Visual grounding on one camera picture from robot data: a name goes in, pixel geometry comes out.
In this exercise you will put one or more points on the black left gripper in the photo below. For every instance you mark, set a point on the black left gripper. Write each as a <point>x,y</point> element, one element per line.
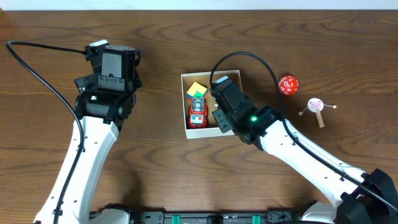
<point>80,82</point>

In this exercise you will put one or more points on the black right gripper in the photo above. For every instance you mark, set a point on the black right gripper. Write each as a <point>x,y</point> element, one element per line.
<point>219,116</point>

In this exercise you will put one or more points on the red toy truck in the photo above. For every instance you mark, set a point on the red toy truck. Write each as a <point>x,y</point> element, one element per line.
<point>198,114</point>

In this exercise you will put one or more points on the colourful puzzle cube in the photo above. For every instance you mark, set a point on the colourful puzzle cube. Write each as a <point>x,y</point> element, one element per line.
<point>197,90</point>

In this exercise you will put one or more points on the red polyhedral number die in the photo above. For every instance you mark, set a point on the red polyhedral number die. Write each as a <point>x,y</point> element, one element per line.
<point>288,85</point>

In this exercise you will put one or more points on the pig face rattle drum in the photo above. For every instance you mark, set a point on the pig face rattle drum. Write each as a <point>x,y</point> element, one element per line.
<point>316,105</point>

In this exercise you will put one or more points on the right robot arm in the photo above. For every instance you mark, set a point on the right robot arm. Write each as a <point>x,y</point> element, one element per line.
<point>355,196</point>

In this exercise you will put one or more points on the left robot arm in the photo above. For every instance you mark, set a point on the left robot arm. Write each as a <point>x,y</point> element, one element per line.
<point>105,100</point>

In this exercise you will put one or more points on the white cardboard box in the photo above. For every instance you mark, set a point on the white cardboard box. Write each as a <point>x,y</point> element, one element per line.
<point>212,129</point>

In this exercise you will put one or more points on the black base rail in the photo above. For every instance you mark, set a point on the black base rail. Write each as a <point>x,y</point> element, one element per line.
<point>202,217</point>

